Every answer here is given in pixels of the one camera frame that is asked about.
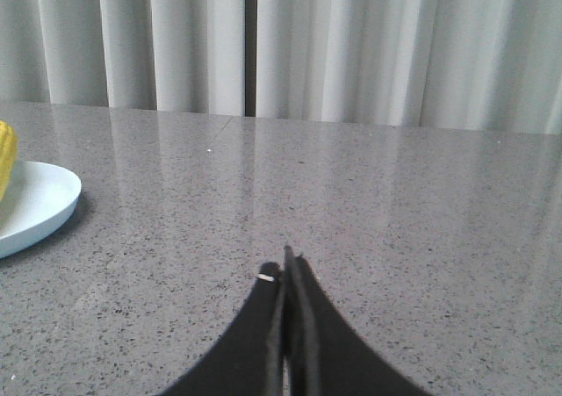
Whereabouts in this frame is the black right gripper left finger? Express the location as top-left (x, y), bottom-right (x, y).
top-left (162, 263), bottom-right (285, 395)

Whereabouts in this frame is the yellow corn cob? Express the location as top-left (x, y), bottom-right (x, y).
top-left (0, 120), bottom-right (18, 199)

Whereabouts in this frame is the light blue round plate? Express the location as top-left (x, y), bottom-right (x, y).
top-left (1, 161), bottom-right (82, 258)

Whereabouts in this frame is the grey pleated curtain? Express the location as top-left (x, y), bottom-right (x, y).
top-left (1, 0), bottom-right (561, 133)

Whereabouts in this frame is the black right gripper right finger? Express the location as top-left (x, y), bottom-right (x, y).
top-left (285, 246), bottom-right (427, 395)

